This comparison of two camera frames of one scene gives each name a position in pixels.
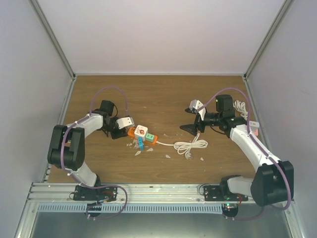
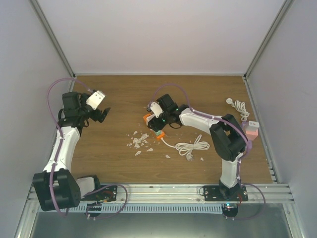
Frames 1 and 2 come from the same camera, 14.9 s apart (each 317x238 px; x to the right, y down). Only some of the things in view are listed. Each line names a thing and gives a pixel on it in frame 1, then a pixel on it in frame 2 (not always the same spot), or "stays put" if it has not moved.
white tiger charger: [140, 131] → [149, 118]
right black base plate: [214, 193] stays put
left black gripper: [119, 134] → [100, 118]
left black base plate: [82, 193] stays put
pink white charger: [254, 126] stays put
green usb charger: [149, 138] → [158, 133]
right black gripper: [193, 127] → [156, 126]
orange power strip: [131, 133] → [162, 135]
